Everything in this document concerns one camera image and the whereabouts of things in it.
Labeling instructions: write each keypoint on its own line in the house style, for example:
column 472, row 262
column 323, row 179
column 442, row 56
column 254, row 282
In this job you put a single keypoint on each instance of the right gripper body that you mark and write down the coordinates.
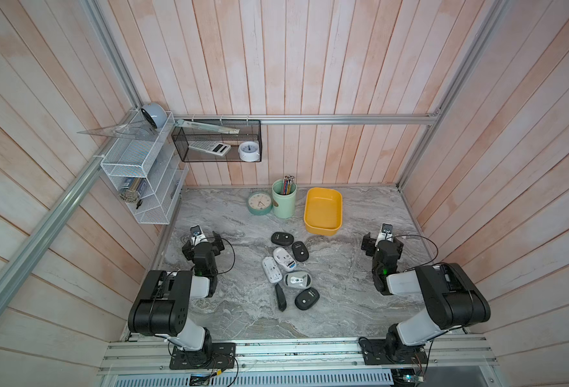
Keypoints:
column 384, row 244

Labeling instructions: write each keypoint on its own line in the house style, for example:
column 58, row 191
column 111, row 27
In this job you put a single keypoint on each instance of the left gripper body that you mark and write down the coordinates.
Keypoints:
column 202, row 247

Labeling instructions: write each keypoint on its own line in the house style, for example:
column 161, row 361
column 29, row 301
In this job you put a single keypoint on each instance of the yellow storage box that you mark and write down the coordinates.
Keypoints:
column 323, row 213

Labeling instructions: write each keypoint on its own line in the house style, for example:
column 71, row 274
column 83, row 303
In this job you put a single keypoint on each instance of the black mouse top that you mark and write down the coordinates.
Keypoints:
column 283, row 239

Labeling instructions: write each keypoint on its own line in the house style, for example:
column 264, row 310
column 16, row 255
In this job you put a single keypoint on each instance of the grey white mouse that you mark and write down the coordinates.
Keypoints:
column 298, row 280

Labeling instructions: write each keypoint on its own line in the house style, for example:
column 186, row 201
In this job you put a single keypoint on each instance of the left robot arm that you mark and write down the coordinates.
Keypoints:
column 161, row 307

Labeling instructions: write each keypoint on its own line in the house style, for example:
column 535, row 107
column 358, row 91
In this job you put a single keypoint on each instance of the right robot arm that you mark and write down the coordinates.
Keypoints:
column 451, row 300

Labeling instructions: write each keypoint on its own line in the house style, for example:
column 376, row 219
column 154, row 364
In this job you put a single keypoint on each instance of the black mouse bottom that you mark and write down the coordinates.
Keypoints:
column 307, row 299

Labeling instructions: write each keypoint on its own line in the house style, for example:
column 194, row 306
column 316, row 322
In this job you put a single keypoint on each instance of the green round clock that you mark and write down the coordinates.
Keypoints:
column 259, row 203

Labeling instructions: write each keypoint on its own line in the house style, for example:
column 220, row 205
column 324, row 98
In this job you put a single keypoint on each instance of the binder clips jar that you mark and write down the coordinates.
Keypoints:
column 132, row 189

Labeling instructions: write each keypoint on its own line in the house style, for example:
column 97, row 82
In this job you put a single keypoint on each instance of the green pen cup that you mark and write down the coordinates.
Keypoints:
column 283, row 206

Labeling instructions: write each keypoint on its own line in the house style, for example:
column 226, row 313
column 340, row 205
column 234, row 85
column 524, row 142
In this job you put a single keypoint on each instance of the white calculator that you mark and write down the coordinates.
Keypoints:
column 213, row 148

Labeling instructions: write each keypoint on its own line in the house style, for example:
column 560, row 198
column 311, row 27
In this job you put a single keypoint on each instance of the pens in cup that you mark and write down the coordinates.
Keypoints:
column 288, row 183

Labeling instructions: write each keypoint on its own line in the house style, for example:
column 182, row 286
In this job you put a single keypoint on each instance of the white tape roll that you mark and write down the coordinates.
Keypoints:
column 249, row 151

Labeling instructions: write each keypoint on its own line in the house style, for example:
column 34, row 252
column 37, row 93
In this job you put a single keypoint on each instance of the clear triangle ruler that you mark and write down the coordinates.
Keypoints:
column 139, row 130

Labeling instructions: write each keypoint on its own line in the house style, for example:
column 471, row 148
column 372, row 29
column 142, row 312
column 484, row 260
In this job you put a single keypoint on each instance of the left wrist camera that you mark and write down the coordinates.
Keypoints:
column 196, row 235

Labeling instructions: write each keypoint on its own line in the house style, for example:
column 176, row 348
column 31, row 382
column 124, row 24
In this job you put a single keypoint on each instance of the white wire shelf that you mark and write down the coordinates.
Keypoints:
column 158, row 162

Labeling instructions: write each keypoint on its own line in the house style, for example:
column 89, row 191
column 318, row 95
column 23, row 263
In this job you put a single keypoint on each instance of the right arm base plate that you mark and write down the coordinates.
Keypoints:
column 390, row 351

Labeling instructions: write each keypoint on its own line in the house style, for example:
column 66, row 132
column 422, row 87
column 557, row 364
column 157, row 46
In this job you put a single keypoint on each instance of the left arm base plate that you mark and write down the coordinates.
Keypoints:
column 218, row 356

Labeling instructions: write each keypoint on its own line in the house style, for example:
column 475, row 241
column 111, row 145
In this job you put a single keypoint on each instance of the black wire basket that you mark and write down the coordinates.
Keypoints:
column 218, row 140

